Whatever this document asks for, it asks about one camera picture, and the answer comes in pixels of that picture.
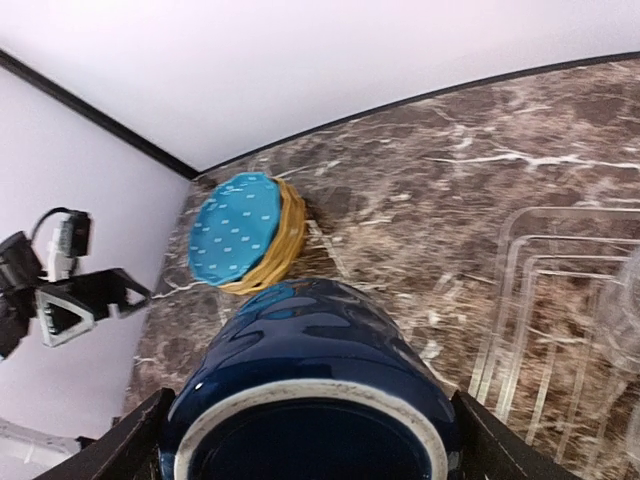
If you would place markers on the black frame post left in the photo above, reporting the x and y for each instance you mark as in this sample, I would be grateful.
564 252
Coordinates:
63 96

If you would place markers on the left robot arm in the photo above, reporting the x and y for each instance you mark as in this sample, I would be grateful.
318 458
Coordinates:
17 253

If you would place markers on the dark blue mug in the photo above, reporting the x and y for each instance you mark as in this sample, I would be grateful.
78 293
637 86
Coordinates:
311 380

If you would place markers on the blue polka dot plate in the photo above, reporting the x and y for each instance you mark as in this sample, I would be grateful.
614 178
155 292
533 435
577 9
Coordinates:
234 228

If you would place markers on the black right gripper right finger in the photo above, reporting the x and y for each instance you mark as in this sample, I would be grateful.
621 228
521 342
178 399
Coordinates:
492 451

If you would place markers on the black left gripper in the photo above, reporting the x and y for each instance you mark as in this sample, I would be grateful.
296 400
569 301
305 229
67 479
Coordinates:
65 316

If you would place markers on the yellow polka dot plate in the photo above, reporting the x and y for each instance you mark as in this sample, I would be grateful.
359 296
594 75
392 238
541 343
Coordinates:
292 207
275 264

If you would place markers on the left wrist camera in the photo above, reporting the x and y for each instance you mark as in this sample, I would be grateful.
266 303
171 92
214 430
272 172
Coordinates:
69 242

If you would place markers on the metal wire dish rack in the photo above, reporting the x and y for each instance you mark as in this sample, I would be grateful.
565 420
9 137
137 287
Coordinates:
547 369

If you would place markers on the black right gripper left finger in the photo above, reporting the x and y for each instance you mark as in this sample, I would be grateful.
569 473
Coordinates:
128 451

